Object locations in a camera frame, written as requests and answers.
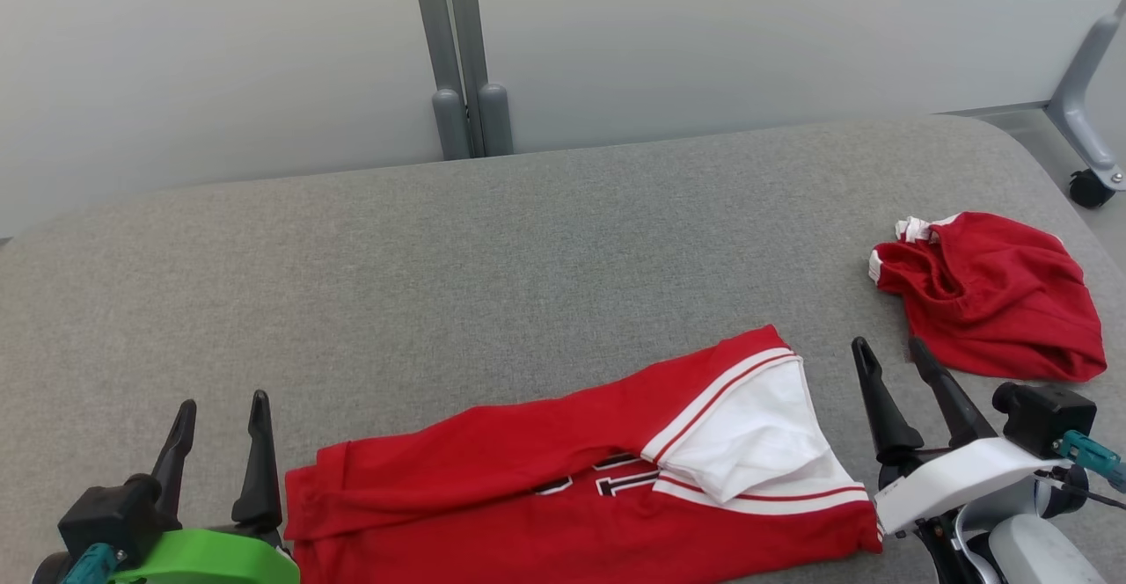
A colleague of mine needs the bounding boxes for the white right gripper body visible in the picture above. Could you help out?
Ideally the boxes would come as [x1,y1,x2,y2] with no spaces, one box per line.
[873,436,1071,537]

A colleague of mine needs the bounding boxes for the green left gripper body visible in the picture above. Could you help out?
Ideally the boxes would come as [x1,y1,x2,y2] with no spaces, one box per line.
[109,526,303,584]

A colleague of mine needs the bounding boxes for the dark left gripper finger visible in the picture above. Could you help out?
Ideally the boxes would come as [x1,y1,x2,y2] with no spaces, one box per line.
[230,390,284,534]
[150,398,199,520]

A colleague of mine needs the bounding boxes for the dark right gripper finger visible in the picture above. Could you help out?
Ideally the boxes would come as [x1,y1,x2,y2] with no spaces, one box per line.
[850,336,925,466]
[907,335,1000,450]

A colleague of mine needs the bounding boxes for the red shorts with white band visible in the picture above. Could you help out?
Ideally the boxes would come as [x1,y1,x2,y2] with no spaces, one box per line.
[867,210,1108,383]

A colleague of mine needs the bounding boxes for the red and white jersey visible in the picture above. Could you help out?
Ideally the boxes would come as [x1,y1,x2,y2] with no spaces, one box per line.
[282,324,884,584]

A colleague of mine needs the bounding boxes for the black caster wheel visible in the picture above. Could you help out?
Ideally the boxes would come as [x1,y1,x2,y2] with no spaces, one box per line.
[1068,168,1117,210]

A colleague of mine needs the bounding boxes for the grey metal partition leg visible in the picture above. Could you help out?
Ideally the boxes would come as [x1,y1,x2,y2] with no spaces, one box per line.
[1046,0,1126,192]

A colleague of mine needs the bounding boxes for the black cable with teal plug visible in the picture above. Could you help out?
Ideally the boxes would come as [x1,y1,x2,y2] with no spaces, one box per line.
[59,542,121,584]
[1038,429,1126,511]

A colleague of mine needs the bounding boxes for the grey double partition post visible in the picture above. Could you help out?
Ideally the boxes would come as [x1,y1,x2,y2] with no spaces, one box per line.
[407,0,515,162]

